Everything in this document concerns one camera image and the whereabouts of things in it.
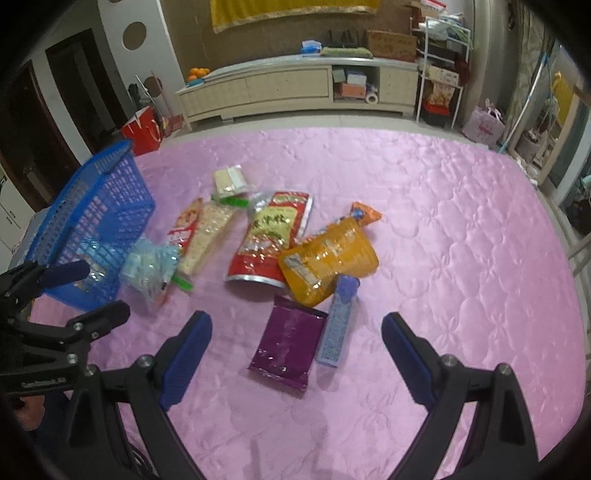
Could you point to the person's left hand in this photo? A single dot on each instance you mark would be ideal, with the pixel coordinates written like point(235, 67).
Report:
point(31, 412)

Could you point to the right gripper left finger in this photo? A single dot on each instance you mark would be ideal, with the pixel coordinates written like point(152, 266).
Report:
point(98, 447)

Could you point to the orange chocolate bar wrapper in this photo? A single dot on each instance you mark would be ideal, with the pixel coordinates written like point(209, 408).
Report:
point(364, 214)

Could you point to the pink gift bag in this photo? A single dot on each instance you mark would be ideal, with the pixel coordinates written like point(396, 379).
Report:
point(485, 125)

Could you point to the blue plastic container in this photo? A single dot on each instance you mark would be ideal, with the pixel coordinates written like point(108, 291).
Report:
point(311, 47)

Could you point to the pile of oranges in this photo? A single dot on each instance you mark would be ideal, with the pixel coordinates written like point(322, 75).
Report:
point(197, 74)

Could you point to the green folded cloth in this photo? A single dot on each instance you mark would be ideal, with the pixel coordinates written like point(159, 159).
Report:
point(346, 52)

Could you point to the light blue cupcake pack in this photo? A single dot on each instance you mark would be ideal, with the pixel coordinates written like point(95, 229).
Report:
point(148, 270)
point(96, 256)

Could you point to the pink quilted tablecloth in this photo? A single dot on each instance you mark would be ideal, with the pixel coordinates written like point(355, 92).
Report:
point(451, 236)

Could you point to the red cartoon snack bag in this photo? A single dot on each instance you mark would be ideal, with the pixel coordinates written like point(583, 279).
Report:
point(182, 231)

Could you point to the white metal shelf rack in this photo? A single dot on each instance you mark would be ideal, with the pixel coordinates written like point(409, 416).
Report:
point(443, 51)

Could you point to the blue plastic basket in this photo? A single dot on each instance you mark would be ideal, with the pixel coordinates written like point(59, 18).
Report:
point(106, 200)

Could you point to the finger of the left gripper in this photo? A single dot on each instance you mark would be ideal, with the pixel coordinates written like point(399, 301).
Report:
point(30, 279)
point(83, 329)

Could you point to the long cracker pack green ends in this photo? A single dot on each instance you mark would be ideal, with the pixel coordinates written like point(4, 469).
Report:
point(214, 218)

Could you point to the blue wafer bar packet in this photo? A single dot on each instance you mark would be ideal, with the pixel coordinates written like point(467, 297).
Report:
point(340, 312)

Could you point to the orange snack bag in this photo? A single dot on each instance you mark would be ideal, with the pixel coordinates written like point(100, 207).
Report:
point(311, 268)

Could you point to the red paper bag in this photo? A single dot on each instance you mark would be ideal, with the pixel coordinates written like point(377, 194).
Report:
point(143, 131)

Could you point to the yellow cloth covered TV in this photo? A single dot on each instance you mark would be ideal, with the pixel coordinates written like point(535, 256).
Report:
point(233, 13)

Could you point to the red beef tripe snack bag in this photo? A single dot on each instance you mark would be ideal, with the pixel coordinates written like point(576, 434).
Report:
point(276, 221)

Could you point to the purple snack packet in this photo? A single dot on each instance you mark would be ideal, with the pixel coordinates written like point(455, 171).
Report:
point(289, 343)

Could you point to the small white cracker pack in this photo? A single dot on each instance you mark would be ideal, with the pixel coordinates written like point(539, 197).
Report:
point(230, 181)

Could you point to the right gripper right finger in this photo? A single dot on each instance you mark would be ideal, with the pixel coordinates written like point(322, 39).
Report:
point(500, 444)

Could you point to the brown cardboard box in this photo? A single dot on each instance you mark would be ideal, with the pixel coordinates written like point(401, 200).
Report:
point(390, 45)

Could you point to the cream TV cabinet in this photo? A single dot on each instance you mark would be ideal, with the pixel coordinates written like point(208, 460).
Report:
point(298, 83)

